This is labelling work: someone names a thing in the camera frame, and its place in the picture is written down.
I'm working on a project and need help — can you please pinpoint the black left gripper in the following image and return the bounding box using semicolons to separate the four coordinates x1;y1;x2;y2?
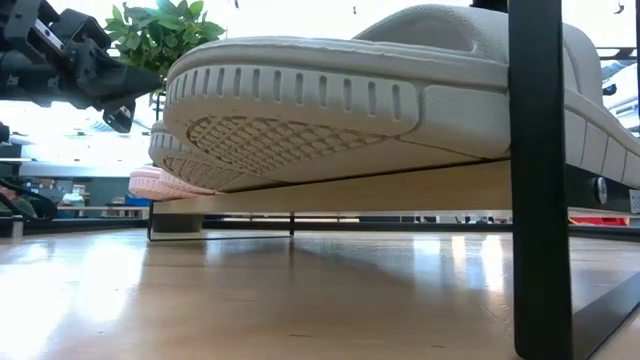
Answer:
0;0;162;134

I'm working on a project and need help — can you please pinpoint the beige foam slide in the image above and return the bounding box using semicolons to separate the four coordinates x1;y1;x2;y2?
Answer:
148;119;281;194
163;3;640;190

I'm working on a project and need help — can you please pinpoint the green potted plant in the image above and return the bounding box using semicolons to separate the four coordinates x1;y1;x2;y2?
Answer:
104;0;226;234

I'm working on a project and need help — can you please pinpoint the background desk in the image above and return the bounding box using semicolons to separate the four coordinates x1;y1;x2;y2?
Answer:
57;203;150;220

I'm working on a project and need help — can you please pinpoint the person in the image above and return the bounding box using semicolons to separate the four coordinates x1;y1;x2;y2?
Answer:
0;184;39;219

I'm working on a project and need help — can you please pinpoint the red background object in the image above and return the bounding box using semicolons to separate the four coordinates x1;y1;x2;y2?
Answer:
572;216;630;228

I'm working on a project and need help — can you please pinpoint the thick black cable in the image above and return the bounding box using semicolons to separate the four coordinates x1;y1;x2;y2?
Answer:
0;177;59;224

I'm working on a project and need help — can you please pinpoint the wooden shelf black frame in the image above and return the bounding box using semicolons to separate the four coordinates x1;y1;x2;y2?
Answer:
147;0;640;360

